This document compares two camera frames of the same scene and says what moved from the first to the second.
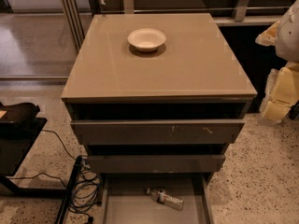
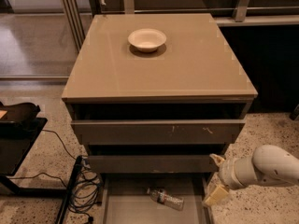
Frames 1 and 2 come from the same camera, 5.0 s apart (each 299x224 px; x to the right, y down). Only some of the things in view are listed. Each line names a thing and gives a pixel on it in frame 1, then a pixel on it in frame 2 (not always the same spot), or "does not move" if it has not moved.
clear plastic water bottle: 160,195 does not move
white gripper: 289,37 to 226,173
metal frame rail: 70,7 does not move
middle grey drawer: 124,163 does not move
